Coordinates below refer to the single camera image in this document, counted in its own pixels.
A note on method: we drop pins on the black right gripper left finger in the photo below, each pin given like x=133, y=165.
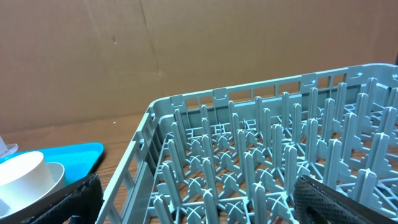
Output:
x=79, y=202

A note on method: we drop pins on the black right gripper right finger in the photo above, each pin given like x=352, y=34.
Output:
x=315, y=202

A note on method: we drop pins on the teal plastic tray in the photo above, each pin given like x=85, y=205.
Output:
x=78, y=160

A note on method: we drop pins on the white ceramic cup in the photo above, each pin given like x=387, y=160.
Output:
x=24, y=179

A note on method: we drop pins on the grey saucer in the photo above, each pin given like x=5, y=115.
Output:
x=57, y=172

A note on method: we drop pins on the clear plastic bin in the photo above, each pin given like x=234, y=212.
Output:
x=7, y=149

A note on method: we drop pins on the grey plastic dish rack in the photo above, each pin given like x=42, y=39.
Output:
x=233, y=154

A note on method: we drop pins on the brown cardboard backdrop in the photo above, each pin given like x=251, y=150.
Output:
x=65, y=61

